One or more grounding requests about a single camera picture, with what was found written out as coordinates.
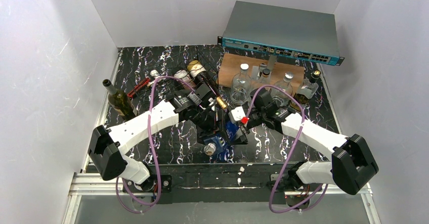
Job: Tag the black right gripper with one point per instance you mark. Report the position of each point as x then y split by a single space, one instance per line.
252 119

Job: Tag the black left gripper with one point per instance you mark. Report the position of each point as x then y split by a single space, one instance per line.
210 122

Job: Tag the blue square glass bottle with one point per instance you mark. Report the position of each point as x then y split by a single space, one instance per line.
215 143

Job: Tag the clear bottle grey label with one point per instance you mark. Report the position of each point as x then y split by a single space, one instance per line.
240 86

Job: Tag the clear bottle gold label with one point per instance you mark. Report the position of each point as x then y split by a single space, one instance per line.
306 90

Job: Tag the dark bottle brown label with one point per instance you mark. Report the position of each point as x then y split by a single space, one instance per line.
119 100

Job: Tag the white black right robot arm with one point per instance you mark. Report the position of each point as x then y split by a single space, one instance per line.
350 165

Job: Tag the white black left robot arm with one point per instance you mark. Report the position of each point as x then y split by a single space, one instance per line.
109 146

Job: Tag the dark bottle gold foil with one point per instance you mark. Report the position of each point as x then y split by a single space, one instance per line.
200 75

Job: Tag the red black wine rack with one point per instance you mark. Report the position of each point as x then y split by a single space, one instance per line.
142 85

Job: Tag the wooden board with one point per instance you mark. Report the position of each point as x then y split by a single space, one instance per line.
230 66

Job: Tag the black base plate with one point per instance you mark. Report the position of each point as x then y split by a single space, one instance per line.
217 182

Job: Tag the metal bracket with knob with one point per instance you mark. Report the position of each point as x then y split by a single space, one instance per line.
257 70

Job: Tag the teal network switch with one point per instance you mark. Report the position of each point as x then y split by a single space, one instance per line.
286 32

